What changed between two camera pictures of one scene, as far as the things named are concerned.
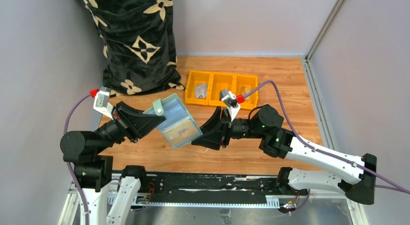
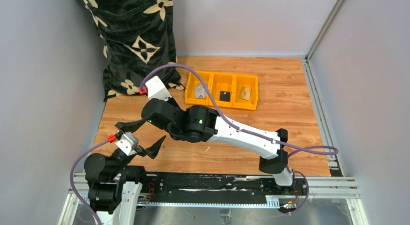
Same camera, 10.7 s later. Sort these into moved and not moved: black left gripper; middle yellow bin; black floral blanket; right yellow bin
Moved: black left gripper
Not moved: right yellow bin; black floral blanket; middle yellow bin
